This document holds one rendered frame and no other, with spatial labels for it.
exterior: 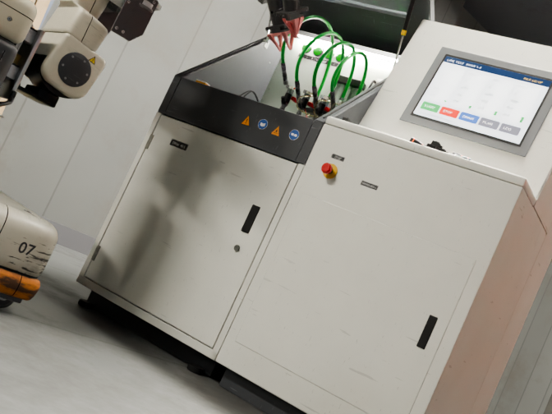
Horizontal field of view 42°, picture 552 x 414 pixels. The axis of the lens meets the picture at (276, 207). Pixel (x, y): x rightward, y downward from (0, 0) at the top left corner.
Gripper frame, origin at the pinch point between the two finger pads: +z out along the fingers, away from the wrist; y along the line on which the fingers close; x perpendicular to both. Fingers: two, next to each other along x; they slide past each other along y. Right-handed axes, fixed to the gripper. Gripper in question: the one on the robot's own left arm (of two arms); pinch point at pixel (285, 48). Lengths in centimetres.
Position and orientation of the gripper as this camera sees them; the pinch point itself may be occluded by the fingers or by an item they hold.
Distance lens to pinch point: 282.8
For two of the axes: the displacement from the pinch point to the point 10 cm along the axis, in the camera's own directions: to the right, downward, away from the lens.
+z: 2.3, 9.2, 3.1
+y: -7.4, -0.5, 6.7
